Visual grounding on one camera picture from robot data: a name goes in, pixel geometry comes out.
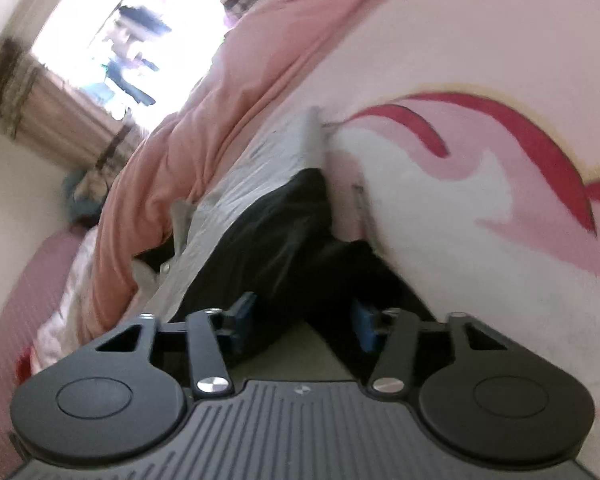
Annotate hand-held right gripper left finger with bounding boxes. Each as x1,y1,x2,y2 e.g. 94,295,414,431
95,291,259,401

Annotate white patterned blanket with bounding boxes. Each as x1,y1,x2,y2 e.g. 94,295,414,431
32,227,158,376

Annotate pink printed bed sheet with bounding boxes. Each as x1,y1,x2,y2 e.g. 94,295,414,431
320,0,600,461

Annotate grey and black jacket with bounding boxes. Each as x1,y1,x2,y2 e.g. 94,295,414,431
132,107,441,383

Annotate pink quilt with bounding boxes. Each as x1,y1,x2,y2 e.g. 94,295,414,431
92,0,431,346

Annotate hanging dark clothes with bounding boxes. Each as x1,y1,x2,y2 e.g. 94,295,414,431
99,4,175,107

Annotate pink striped pillow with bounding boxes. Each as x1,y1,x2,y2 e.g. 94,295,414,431
0,227,88,461

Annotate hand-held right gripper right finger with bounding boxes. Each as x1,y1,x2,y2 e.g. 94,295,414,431
351,299,518,398

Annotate teal plush toy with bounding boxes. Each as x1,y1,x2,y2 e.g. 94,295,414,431
62,169,112,226

